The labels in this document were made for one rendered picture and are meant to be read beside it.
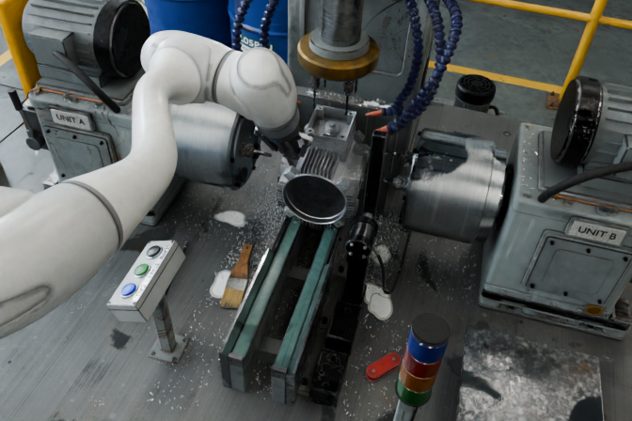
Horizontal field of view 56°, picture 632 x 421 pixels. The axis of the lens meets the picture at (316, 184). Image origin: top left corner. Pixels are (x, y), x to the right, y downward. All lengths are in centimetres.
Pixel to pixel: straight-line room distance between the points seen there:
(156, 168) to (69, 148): 85
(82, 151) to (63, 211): 95
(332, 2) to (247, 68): 32
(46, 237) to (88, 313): 91
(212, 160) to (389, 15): 55
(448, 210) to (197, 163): 60
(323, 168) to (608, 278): 66
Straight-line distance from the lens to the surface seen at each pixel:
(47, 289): 62
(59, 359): 146
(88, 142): 154
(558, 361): 135
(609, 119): 126
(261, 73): 97
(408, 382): 103
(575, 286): 144
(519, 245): 137
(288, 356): 124
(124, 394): 138
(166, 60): 104
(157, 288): 119
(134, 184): 71
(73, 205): 65
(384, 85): 156
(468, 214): 133
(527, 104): 376
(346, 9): 124
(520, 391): 128
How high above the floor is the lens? 198
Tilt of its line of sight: 43 degrees down
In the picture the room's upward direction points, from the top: 3 degrees clockwise
